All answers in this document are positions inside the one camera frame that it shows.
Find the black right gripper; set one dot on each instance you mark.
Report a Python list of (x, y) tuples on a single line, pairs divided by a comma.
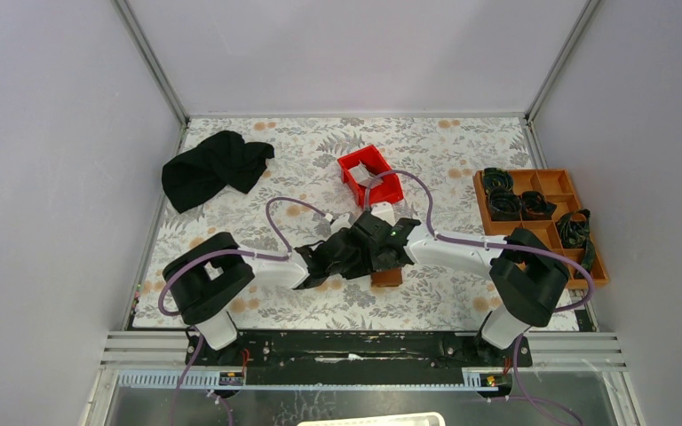
[(378, 265)]

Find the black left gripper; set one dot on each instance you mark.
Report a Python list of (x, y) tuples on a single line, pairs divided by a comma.
[(362, 267)]

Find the brown leather card holder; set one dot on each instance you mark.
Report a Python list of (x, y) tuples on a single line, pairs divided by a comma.
[(387, 279)]

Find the stack of credit cards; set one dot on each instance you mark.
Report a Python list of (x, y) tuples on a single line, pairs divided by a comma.
[(363, 177)]

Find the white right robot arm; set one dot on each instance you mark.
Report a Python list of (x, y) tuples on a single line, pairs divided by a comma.
[(528, 277)]

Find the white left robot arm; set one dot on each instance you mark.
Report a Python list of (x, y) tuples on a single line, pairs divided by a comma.
[(201, 284)]

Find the red plastic bin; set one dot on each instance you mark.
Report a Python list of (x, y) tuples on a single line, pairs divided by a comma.
[(390, 190)]

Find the floral table mat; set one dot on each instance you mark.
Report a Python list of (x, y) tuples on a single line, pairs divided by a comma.
[(439, 157)]

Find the dark rolled tie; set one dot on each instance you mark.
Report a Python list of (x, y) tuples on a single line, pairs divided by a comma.
[(535, 207), (504, 206), (497, 180)]

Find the black cloth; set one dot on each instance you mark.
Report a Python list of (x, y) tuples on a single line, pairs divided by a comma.
[(221, 160)]

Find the orange compartment tray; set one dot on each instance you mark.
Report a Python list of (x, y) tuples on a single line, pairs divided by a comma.
[(556, 186)]

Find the dark patterned tie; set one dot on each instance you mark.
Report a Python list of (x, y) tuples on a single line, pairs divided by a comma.
[(574, 230)]

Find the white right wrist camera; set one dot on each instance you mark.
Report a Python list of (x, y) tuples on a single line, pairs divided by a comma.
[(384, 211)]

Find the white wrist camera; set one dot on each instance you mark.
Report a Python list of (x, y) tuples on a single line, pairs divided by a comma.
[(339, 222), (384, 211)]

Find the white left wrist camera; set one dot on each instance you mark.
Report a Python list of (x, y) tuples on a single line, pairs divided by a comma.
[(339, 222)]

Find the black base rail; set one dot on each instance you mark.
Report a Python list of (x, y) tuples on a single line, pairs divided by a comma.
[(357, 358)]

